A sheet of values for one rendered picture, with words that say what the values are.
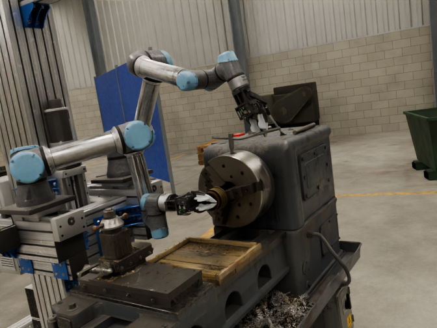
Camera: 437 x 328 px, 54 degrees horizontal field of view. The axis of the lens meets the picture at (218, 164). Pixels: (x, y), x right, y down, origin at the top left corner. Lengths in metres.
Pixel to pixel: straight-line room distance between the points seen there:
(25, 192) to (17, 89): 0.49
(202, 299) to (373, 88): 10.52
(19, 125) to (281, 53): 10.29
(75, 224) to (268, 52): 10.65
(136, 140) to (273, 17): 10.58
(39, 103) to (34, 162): 0.49
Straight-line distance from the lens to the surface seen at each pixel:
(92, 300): 1.46
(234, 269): 1.52
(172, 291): 1.24
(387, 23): 11.62
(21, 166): 1.68
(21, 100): 2.06
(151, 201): 1.79
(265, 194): 1.74
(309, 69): 11.76
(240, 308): 1.64
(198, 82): 1.67
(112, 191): 2.19
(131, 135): 1.70
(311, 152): 2.05
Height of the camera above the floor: 1.48
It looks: 9 degrees down
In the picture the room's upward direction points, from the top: 8 degrees counter-clockwise
